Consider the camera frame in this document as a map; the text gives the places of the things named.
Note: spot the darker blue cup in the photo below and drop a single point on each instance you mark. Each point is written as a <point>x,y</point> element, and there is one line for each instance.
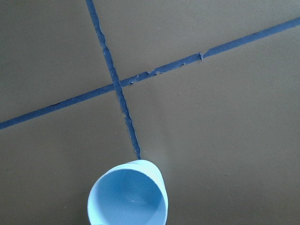
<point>126,196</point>

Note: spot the light blue cup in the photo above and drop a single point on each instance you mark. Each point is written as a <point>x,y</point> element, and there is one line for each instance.
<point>151,170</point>

